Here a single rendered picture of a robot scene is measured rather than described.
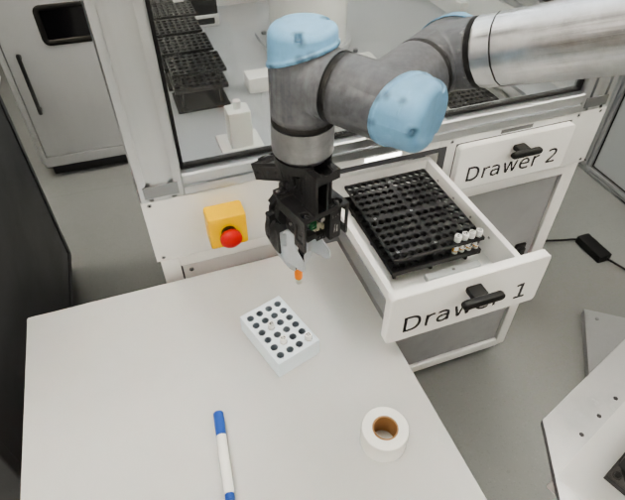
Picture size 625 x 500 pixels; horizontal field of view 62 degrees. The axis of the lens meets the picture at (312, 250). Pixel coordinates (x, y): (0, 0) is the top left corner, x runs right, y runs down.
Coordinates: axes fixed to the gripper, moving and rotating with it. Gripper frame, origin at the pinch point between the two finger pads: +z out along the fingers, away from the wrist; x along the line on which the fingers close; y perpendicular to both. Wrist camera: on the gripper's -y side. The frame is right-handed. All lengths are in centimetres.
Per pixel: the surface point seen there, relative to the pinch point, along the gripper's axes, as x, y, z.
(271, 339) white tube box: -4.8, -1.1, 17.8
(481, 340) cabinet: 76, -4, 87
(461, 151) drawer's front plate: 48.1, -9.3, 4.8
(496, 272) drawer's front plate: 26.3, 17.6, 4.4
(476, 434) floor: 55, 15, 97
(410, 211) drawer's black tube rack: 28.1, -3.3, 7.0
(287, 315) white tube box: 0.3, -3.6, 17.6
